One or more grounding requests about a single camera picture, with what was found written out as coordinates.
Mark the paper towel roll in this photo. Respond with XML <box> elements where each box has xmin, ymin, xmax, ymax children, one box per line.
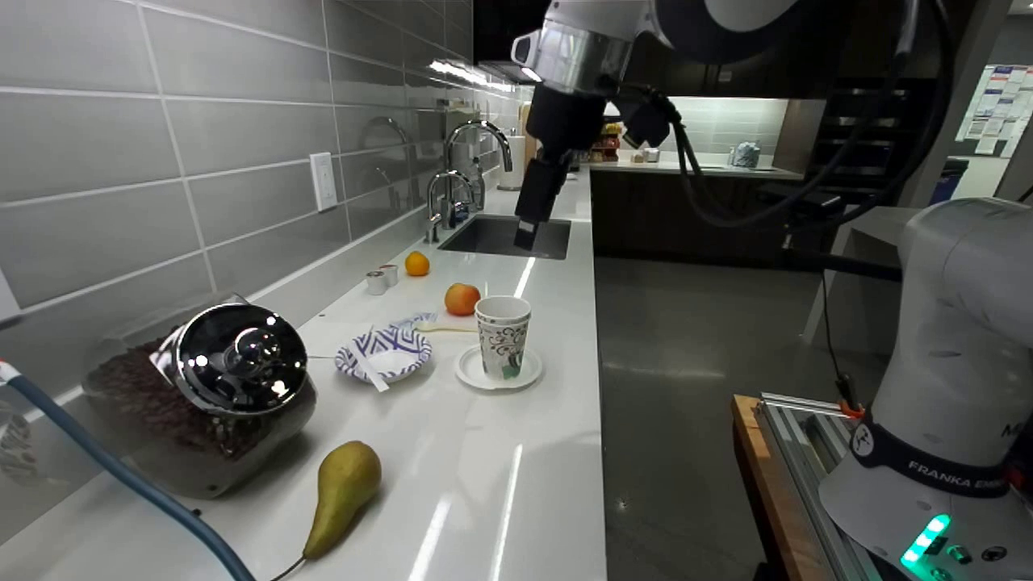
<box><xmin>500</xmin><ymin>133</ymin><xmax>528</xmax><ymax>193</ymax></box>

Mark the patterned paper cup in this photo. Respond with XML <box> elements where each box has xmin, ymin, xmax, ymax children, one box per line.
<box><xmin>474</xmin><ymin>295</ymin><xmax>533</xmax><ymax>382</ymax></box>

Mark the notice board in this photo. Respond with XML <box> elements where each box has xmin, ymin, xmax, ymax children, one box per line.
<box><xmin>956</xmin><ymin>64</ymin><xmax>1033</xmax><ymax>159</ymax></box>

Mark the small chrome tap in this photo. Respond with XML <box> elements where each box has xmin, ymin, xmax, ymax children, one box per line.
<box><xmin>424</xmin><ymin>169</ymin><xmax>478</xmax><ymax>245</ymax></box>

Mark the glass jar of coffee beans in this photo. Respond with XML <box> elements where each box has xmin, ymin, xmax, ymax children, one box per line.
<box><xmin>81</xmin><ymin>292</ymin><xmax>319</xmax><ymax>499</ymax></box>

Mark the white wall socket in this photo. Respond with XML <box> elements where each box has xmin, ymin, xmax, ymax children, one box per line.
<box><xmin>309</xmin><ymin>151</ymin><xmax>340</xmax><ymax>214</ymax></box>

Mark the blue-grey cable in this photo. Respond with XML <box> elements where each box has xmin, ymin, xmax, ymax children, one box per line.
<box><xmin>0</xmin><ymin>360</ymin><xmax>259</xmax><ymax>581</ymax></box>

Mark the green pear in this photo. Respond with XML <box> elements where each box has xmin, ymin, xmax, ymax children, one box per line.
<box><xmin>302</xmin><ymin>440</ymin><xmax>383</xmax><ymax>561</ymax></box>

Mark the white plastic spoon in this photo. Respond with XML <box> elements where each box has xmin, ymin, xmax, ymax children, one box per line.
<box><xmin>413</xmin><ymin>315</ymin><xmax>479</xmax><ymax>334</ymax></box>

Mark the white saucer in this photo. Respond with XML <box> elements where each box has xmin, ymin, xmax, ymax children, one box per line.
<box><xmin>454</xmin><ymin>344</ymin><xmax>544</xmax><ymax>392</ymax></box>

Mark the black cable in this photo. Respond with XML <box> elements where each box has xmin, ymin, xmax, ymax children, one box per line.
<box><xmin>817</xmin><ymin>269</ymin><xmax>861</xmax><ymax>411</ymax></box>

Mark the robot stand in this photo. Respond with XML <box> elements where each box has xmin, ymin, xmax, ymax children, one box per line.
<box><xmin>732</xmin><ymin>392</ymin><xmax>889</xmax><ymax>581</ymax></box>

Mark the sink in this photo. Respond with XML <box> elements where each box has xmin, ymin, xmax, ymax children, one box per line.
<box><xmin>437</xmin><ymin>214</ymin><xmax>572</xmax><ymax>261</ymax></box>

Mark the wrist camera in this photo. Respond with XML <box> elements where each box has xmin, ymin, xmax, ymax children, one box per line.
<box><xmin>617</xmin><ymin>89</ymin><xmax>673</xmax><ymax>151</ymax></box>

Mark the blue patterned paper plate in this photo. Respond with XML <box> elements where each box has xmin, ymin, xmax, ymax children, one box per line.
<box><xmin>334</xmin><ymin>324</ymin><xmax>434</xmax><ymax>385</ymax></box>

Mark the tall chrome tap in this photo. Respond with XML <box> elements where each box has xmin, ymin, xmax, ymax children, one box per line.
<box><xmin>443</xmin><ymin>120</ymin><xmax>515</xmax><ymax>219</ymax></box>

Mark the red peach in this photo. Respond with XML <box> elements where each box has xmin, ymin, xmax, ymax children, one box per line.
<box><xmin>443</xmin><ymin>282</ymin><xmax>483</xmax><ymax>317</ymax></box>

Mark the blue bin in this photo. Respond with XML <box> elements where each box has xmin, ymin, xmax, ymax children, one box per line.
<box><xmin>927</xmin><ymin>158</ymin><xmax>970</xmax><ymax>207</ymax></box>

